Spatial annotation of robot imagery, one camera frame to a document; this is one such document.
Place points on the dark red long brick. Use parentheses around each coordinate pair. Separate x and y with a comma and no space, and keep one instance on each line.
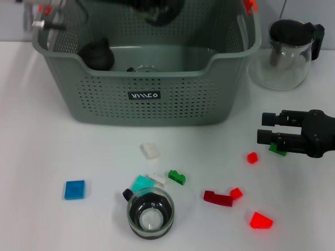
(218,198)

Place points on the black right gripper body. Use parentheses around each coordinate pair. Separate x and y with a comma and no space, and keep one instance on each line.
(319,133)

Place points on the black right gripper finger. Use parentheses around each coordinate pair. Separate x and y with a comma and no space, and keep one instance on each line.
(282,118)
(282,139)

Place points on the black clay teapot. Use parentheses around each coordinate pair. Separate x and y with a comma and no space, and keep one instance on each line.
(96,56)

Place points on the teal flat brick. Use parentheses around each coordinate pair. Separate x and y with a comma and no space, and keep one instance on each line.
(141,183)

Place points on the green two-stud brick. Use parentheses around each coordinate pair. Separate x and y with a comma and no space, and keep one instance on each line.
(177,177)

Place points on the glass teapot black lid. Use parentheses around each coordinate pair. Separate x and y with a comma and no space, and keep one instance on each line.
(285,65)

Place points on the bright red slope brick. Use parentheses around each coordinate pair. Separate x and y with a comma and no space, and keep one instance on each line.
(260,220)

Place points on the wide white brick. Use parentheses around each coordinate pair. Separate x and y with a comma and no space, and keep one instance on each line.
(150,151)

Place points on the blue flat square brick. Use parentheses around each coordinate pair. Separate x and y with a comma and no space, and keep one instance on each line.
(75,189)

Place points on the narrow white brick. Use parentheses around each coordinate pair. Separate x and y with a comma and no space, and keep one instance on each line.
(158,179)

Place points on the small red brick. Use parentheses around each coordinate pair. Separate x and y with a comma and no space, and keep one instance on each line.
(236,193)
(252,157)

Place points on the grey perforated storage bin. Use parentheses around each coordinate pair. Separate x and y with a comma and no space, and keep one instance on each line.
(183,104)

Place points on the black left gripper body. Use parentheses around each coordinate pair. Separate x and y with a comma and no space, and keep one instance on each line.
(157,4)

